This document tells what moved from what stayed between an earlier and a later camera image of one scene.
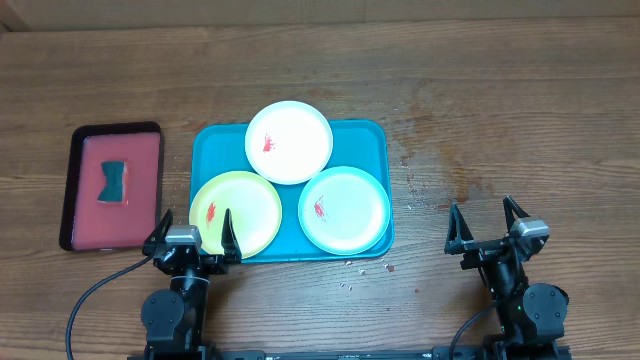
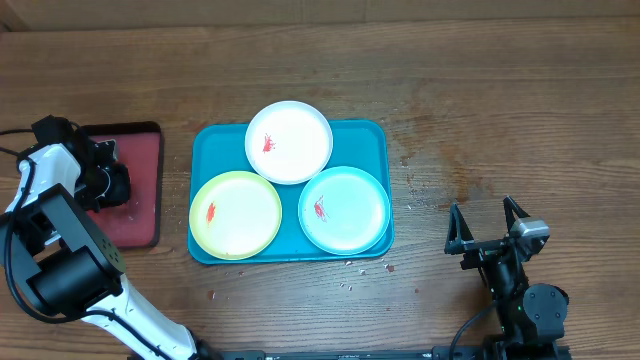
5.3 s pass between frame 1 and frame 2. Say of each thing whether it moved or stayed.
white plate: stayed
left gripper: moved
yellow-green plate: stayed
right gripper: stayed
